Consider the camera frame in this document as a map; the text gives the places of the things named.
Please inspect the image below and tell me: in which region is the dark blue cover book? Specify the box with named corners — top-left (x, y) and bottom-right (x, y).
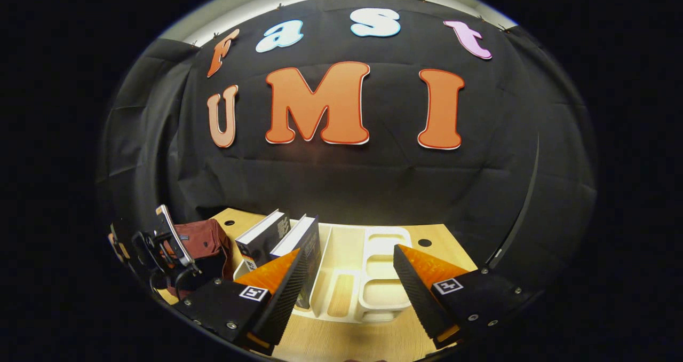
top-left (270, 215), bottom-right (322, 310)

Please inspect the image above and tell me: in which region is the black backdrop cloth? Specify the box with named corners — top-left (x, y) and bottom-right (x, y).
top-left (96, 0), bottom-right (598, 320)

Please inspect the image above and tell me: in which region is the dark red schoolbag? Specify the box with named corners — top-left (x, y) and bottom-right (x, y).
top-left (160, 219), bottom-right (234, 298)

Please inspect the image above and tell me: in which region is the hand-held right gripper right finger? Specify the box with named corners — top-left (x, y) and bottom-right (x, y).
top-left (393, 245), bottom-right (537, 351)

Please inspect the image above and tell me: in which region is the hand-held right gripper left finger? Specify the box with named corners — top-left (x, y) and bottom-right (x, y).
top-left (173, 248), bottom-right (311, 356)

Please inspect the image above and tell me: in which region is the white bookshelf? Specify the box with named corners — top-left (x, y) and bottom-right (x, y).
top-left (233, 221), bottom-right (414, 325)

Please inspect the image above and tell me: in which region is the black cable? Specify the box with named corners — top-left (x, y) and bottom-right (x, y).
top-left (487, 135), bottom-right (541, 269)

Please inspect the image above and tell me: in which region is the black spine book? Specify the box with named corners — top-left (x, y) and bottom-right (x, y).
top-left (235, 209), bottom-right (292, 271)

